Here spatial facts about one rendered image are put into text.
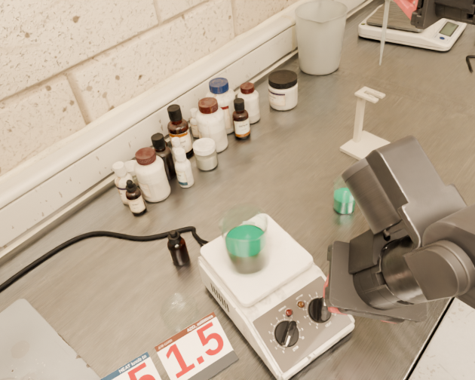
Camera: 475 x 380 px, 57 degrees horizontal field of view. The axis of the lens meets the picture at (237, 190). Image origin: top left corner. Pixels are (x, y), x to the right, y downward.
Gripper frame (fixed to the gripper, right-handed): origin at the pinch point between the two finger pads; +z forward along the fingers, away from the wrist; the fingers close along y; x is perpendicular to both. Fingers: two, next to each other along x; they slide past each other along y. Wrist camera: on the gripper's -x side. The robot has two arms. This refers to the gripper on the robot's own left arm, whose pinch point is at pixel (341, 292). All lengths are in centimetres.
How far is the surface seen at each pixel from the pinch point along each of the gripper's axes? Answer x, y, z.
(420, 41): -77, -34, 33
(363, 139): -37.3, -13.7, 24.2
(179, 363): 10.2, 16.5, 12.8
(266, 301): 1.2, 7.0, 7.5
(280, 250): -6.0, 5.6, 8.2
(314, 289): -1.4, 0.6, 7.3
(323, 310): 1.4, 0.0, 5.5
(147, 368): 11.4, 20.4, 12.6
